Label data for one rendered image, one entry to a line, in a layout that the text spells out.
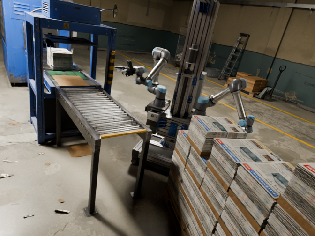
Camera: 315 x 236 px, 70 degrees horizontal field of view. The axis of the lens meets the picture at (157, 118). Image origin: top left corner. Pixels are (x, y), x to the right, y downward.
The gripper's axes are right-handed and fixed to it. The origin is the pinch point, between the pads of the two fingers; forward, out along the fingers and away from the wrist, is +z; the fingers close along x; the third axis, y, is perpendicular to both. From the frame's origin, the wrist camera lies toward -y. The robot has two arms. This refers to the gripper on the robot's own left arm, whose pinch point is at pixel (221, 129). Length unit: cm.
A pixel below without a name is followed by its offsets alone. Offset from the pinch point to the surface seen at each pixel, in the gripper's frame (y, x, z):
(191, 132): 6.4, 20.2, 44.0
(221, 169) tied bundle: 7, 71, 44
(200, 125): 20, 33, 44
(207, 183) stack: -13, 62, 43
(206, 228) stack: -40, 77, 43
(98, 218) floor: -85, 21, 114
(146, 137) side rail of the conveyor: -12, -2, 76
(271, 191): 21, 107, 40
